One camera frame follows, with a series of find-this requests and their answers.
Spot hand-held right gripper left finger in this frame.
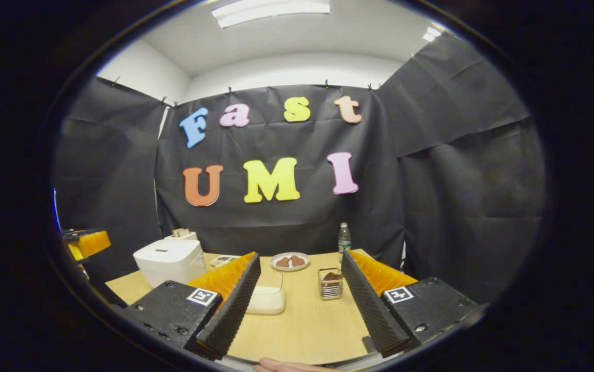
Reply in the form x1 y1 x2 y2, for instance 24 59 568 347
121 252 261 361

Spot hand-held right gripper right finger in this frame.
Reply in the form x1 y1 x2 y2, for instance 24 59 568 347
341 250 483 358

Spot long ceiling light panel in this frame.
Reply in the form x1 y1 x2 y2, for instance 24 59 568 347
211 0 331 29

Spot wire chopstick holder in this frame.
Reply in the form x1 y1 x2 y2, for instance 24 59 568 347
318 267 344 301

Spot white toaster with bread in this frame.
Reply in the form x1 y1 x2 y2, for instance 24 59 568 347
164 228 198 242

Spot green water bottle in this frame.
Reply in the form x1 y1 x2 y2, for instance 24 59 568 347
338 223 352 261

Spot white rice cooker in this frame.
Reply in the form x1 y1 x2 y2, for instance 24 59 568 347
133 239 208 289

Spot black backdrop cloth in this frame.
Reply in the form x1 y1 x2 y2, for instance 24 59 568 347
52 32 548 305

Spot white round plate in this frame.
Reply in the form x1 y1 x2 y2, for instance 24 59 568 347
270 252 311 272

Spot clear box of rice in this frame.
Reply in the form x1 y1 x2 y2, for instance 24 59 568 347
245 269 286 315

